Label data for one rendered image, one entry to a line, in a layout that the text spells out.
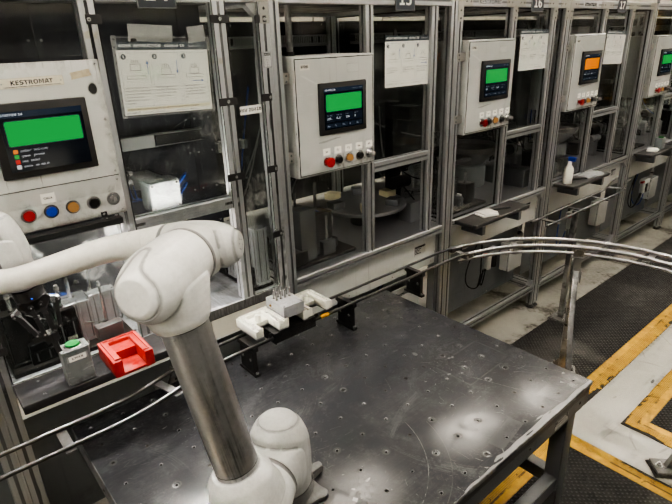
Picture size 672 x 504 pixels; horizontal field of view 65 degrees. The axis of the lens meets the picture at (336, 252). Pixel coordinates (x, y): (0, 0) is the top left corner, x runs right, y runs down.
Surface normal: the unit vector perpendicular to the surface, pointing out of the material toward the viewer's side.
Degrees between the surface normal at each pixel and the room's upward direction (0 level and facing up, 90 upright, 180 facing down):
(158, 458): 0
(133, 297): 84
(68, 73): 90
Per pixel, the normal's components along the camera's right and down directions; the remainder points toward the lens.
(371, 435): -0.04, -0.93
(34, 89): 0.65, 0.26
